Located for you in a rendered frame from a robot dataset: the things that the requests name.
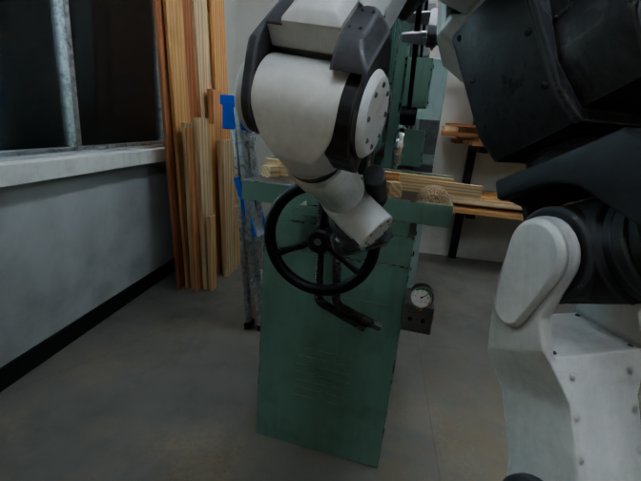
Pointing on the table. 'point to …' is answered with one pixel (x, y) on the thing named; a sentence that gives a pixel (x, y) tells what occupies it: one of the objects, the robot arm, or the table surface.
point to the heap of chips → (435, 194)
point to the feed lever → (411, 82)
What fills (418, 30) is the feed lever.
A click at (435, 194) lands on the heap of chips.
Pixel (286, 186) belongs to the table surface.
